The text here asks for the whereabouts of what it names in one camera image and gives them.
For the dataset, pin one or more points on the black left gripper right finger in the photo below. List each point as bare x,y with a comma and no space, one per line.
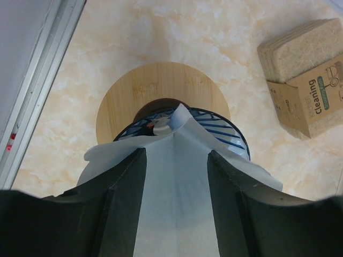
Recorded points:
253,219

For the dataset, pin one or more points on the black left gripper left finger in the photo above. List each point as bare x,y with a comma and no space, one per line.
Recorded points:
97,218

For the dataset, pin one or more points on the white paper coffee filter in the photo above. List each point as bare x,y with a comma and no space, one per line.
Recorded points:
176,216

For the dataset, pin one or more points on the blue glass dripper cone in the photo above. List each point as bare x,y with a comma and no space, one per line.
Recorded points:
220,127

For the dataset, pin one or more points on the wooden dripper stand brown collar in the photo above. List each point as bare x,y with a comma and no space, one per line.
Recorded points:
150,82

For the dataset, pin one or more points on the kitchen cleaning pads pack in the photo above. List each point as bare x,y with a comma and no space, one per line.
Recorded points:
303,71

